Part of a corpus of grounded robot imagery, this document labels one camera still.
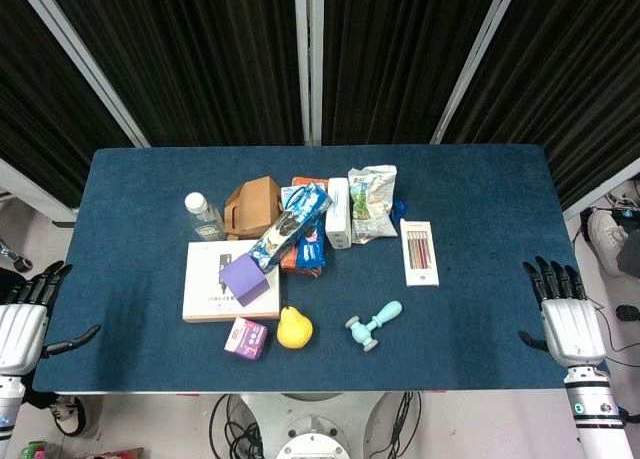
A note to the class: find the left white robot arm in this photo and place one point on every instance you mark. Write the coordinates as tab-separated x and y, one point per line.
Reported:
7	409

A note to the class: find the black white sneaker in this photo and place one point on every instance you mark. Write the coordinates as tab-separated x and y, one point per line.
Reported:
70	413

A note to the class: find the small purple white box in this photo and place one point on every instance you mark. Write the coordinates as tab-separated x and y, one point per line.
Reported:
245	339

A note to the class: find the yellow pear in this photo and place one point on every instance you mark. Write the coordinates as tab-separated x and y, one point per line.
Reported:
294	328

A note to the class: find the brown cardboard carry box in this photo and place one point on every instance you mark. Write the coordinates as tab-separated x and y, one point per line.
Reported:
252	208

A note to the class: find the light blue hammer toy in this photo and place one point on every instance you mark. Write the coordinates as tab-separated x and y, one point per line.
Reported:
374	325

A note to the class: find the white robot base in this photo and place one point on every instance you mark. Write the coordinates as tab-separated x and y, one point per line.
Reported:
310	429

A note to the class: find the orange snack packet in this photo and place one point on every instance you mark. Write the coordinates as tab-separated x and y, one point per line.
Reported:
289	264

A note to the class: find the large white flat product box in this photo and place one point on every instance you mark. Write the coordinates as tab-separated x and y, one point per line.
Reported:
215	289

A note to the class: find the small blue cookie packet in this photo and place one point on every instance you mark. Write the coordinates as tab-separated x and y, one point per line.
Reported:
311	249

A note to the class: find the clear plastic water bottle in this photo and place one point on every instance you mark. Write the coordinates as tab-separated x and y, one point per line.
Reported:
204	220

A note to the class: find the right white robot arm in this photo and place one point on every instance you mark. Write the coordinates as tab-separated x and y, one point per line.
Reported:
597	414

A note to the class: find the blue felt table cover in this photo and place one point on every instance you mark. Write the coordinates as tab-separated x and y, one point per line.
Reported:
150	354

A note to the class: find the green white snack bag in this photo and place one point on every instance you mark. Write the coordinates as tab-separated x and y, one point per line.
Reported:
372	204

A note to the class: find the blue plastic wrapper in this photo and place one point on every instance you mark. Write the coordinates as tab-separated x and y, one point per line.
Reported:
399	211

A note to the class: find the light blue snack pouch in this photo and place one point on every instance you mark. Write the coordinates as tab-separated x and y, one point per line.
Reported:
290	199

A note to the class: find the orange flat package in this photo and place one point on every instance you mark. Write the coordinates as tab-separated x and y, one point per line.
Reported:
310	182

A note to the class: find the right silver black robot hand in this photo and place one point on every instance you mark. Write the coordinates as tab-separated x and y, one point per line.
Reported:
570	329

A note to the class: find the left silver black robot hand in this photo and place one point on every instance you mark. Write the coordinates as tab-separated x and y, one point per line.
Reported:
19	319

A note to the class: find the purple cube box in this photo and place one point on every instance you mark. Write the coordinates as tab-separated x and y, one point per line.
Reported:
243	279

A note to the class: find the white colored pencil box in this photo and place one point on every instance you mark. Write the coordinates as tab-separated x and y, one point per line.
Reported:
420	253

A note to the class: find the white rectangular box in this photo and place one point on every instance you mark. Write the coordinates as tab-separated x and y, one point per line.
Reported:
337	214

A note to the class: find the long blue cookie package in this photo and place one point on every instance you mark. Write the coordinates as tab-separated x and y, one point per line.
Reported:
290	229

